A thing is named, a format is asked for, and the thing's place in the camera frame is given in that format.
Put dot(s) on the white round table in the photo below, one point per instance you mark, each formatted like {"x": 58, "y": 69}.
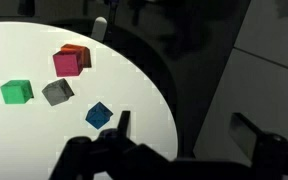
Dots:
{"x": 33, "y": 135}

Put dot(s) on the orange block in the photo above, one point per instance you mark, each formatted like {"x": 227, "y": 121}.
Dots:
{"x": 85, "y": 53}

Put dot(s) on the green block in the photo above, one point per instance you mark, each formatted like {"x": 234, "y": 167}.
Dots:
{"x": 17, "y": 91}

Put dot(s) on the blue block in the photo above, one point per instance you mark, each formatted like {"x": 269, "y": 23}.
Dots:
{"x": 98, "y": 115}

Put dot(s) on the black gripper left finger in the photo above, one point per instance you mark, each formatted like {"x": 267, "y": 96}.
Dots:
{"x": 112, "y": 152}

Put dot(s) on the gray block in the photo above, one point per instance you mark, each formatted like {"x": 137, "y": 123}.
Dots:
{"x": 57, "y": 92}

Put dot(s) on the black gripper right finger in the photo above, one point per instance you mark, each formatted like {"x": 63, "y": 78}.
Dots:
{"x": 267, "y": 151}

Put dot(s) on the pink block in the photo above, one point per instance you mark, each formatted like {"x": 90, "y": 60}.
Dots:
{"x": 67, "y": 63}

